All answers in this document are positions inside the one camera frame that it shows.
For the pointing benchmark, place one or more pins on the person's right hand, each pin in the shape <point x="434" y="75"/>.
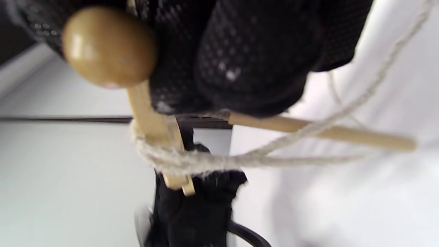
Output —
<point x="240" y="51"/>

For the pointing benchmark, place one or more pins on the wooden crocodile lacing toy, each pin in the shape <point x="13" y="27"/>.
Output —
<point x="151" y="116"/>

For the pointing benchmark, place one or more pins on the person's left hand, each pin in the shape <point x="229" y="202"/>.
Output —
<point x="195" y="212"/>

